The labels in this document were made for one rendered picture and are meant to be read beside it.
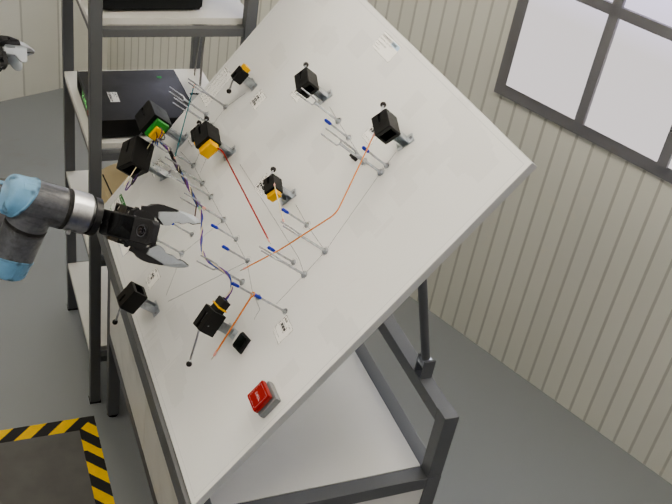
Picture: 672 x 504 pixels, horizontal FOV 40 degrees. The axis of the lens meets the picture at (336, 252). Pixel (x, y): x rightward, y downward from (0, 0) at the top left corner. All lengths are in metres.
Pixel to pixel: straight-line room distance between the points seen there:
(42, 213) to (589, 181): 2.26
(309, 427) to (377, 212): 0.65
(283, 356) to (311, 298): 0.14
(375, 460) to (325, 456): 0.12
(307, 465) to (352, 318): 0.51
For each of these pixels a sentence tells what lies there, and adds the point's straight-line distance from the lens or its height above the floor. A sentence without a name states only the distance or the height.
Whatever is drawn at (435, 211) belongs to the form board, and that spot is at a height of 1.52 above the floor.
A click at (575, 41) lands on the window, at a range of 3.36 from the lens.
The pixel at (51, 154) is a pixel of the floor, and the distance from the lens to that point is 5.00.
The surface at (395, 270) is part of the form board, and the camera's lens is 1.89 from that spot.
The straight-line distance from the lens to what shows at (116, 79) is 3.18.
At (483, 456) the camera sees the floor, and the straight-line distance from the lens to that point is 3.58.
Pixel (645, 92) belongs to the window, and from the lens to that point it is 3.26.
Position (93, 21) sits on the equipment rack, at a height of 1.46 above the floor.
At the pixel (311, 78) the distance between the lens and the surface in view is 2.29.
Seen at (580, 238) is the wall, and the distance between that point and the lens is 3.56.
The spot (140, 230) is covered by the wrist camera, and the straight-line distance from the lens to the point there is 1.66.
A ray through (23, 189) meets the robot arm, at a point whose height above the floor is 1.61.
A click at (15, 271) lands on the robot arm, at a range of 1.73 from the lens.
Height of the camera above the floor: 2.49
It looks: 34 degrees down
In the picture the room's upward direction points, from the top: 10 degrees clockwise
